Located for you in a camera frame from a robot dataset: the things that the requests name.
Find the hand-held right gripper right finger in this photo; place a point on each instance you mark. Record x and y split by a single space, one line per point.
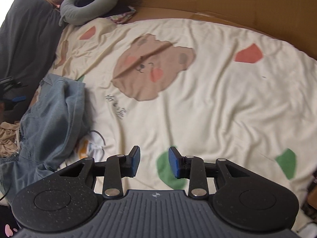
173 162

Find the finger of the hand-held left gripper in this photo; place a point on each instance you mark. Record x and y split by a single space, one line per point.
19 99
10 82

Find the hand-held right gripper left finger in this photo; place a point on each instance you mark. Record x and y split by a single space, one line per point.
135 161

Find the blue denim pants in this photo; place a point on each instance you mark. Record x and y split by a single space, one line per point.
49 119

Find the beige crumpled garment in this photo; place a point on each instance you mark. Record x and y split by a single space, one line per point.
7 138

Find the bear print bed sheet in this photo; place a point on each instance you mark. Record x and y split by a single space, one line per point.
210 99

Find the grey neck pillow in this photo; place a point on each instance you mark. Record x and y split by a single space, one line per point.
99 2

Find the black pink print cloth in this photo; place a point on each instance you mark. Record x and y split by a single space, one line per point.
7 228

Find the floral patterned cloth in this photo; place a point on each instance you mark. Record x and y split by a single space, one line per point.
123 17

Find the flattened cardboard sheet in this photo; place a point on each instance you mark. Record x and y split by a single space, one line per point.
223 2

